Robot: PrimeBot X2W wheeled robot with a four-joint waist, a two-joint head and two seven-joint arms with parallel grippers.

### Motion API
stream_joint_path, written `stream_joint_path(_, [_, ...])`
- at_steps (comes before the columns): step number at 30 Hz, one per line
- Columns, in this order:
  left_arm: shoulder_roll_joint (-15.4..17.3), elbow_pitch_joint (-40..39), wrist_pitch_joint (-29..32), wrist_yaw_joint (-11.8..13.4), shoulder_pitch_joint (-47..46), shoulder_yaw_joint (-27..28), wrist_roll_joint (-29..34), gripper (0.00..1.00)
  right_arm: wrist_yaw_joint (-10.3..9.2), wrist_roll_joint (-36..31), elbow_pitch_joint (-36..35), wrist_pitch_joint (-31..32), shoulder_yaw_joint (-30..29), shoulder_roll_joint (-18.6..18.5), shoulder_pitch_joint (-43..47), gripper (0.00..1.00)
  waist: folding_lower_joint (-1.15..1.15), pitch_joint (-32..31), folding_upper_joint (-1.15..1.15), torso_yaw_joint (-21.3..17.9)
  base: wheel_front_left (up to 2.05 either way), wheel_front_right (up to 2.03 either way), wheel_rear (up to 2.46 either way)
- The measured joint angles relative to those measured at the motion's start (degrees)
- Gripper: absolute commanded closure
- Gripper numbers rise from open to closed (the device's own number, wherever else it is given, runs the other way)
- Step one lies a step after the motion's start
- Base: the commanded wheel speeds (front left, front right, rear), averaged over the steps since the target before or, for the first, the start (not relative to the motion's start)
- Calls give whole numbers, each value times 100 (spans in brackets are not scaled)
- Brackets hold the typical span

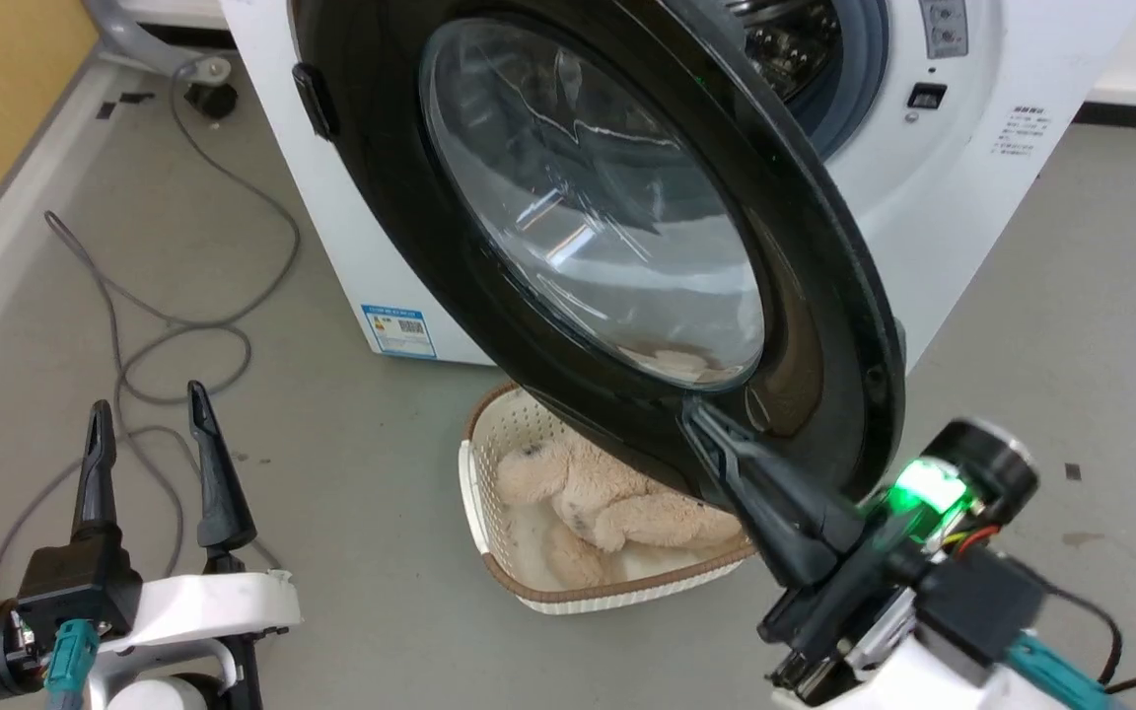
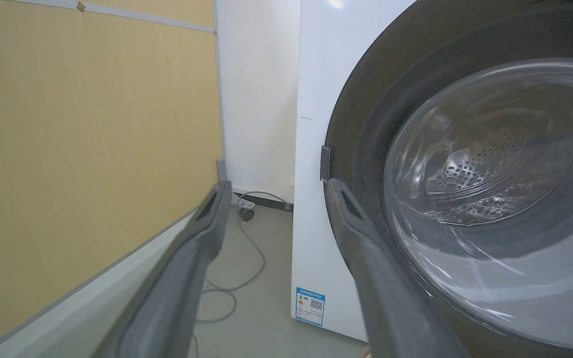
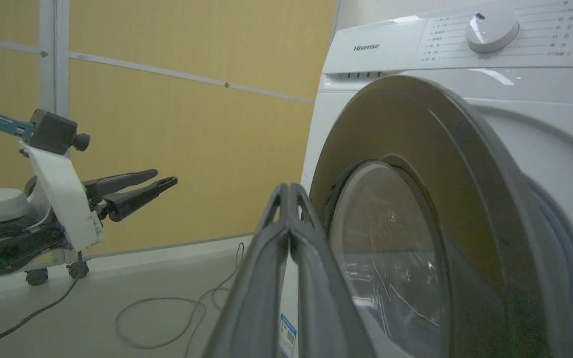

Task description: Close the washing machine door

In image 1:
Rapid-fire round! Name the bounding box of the teal-plug camera cable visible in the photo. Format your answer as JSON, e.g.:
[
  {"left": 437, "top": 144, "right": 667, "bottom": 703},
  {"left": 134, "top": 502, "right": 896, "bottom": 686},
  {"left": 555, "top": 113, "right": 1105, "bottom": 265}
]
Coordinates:
[
  {"left": 43, "top": 618, "right": 102, "bottom": 710},
  {"left": 1005, "top": 634, "right": 1133, "bottom": 710}
]

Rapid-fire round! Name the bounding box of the grey stand leg with caster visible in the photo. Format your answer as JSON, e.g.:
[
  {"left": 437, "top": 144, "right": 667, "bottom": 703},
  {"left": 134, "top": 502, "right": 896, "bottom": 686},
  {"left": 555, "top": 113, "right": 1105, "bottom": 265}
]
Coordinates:
[{"left": 83, "top": 0, "right": 240, "bottom": 121}]

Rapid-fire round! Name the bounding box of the teal-plug left camera cable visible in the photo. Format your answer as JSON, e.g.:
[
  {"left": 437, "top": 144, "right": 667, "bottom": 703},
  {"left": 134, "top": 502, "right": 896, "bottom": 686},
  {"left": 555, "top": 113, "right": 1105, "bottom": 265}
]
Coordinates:
[{"left": 43, "top": 618, "right": 102, "bottom": 710}]

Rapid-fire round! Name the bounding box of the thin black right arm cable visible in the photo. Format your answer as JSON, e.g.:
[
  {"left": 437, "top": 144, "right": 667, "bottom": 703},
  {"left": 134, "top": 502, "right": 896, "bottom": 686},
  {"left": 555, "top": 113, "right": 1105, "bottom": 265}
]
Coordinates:
[{"left": 1041, "top": 580, "right": 1136, "bottom": 710}]

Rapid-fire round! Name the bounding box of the grey floor cable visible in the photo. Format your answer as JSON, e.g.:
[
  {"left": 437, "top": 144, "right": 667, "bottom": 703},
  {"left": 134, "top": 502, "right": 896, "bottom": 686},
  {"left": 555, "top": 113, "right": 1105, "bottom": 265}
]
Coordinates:
[
  {"left": 0, "top": 424, "right": 283, "bottom": 603},
  {"left": 42, "top": 59, "right": 303, "bottom": 407}
]

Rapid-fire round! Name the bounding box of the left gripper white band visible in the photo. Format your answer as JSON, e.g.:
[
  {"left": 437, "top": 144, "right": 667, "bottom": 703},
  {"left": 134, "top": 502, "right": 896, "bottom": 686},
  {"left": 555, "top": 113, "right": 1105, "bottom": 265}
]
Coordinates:
[{"left": 0, "top": 381, "right": 303, "bottom": 703}]

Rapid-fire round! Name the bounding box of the white front-load washing machine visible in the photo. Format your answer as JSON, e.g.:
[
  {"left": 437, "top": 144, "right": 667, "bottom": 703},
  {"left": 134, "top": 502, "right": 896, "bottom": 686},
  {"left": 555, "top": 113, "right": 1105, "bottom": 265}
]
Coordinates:
[{"left": 220, "top": 0, "right": 1136, "bottom": 376}]

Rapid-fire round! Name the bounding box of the cream woven laundry basket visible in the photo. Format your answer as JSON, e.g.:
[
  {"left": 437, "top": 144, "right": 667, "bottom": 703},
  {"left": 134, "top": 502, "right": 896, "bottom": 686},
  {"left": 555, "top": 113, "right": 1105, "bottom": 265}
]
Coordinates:
[{"left": 458, "top": 381, "right": 758, "bottom": 616}]

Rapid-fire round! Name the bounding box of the blue energy label sticker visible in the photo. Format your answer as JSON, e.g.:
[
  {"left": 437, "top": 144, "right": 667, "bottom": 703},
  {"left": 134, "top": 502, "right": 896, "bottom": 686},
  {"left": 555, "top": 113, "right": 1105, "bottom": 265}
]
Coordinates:
[{"left": 361, "top": 304, "right": 438, "bottom": 360}]

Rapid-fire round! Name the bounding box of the teal-plug right camera cable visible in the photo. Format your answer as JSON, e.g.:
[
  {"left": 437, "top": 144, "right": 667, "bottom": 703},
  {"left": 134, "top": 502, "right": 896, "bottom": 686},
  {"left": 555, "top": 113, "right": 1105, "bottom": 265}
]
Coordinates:
[{"left": 1005, "top": 634, "right": 1133, "bottom": 710}]

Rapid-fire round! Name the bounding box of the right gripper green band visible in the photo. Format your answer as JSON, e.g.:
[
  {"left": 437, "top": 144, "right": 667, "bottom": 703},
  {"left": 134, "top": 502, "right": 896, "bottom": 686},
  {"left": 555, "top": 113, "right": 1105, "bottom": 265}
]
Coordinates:
[{"left": 679, "top": 397, "right": 1040, "bottom": 703}]

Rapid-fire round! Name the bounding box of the beige plush teddy bear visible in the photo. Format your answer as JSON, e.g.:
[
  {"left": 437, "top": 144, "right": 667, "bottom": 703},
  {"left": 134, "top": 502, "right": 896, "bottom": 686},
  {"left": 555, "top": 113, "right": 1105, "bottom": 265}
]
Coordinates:
[{"left": 496, "top": 430, "right": 745, "bottom": 590}]

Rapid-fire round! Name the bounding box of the black round washer door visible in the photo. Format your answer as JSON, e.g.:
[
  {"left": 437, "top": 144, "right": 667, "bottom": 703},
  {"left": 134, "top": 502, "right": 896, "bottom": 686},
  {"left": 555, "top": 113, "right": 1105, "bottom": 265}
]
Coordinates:
[{"left": 287, "top": 0, "right": 907, "bottom": 504}]

